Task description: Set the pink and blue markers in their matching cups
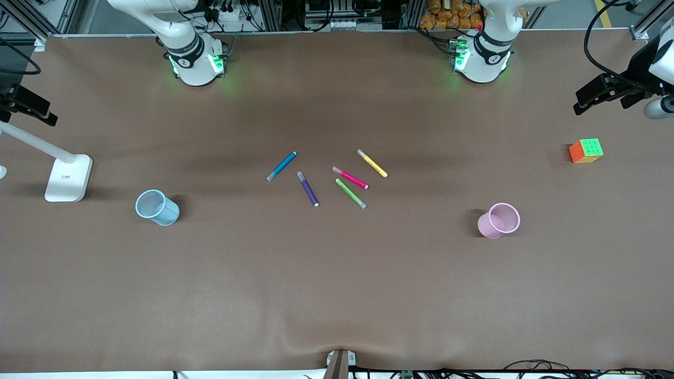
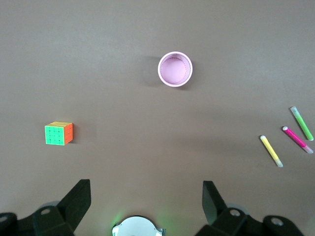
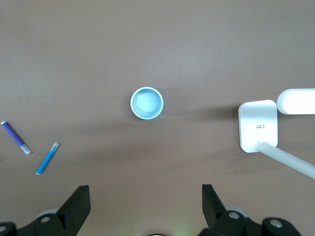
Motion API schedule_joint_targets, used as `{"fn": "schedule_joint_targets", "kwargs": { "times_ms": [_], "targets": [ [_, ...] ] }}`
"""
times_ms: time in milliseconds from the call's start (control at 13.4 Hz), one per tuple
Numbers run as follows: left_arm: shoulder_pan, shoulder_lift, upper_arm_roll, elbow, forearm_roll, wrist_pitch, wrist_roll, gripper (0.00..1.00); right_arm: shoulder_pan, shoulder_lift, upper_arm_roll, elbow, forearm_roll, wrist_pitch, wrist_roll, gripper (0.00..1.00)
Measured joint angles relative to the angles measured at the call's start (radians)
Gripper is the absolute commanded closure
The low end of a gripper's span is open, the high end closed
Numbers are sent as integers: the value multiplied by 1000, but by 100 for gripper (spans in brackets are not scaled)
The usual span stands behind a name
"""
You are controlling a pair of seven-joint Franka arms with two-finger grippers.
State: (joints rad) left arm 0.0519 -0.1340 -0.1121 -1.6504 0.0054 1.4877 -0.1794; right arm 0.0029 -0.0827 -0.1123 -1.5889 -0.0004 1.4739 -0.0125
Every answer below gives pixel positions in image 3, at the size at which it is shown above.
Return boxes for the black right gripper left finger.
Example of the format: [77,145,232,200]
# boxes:
[14,185,92,236]

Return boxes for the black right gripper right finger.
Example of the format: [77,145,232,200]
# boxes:
[198,184,303,236]

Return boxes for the blue marker pen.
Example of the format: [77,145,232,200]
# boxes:
[35,142,60,176]

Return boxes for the purple marker pen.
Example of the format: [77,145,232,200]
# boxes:
[0,121,32,155]

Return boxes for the light blue plastic cup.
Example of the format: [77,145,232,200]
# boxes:
[129,86,164,120]

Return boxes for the brown table mat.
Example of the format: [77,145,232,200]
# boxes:
[0,0,315,236]

